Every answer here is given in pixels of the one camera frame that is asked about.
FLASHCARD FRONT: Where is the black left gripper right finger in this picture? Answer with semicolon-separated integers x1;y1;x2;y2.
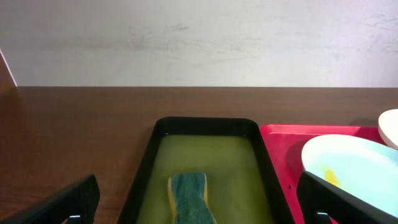
297;171;397;224

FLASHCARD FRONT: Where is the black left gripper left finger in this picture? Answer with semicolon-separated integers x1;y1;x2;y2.
1;174;100;224

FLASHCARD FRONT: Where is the light blue plate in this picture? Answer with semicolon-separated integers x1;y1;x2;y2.
301;134;397;217

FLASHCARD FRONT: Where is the white plate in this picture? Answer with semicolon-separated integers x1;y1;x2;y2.
378;109;398;150

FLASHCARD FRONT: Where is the yellow green scrub sponge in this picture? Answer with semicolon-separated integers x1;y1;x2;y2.
167;172;216;224

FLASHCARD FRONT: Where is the red plastic tray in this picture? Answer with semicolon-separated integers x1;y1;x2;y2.
260;124;384;224

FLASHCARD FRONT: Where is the black tray of soapy water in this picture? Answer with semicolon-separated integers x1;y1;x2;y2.
118;117;294;223

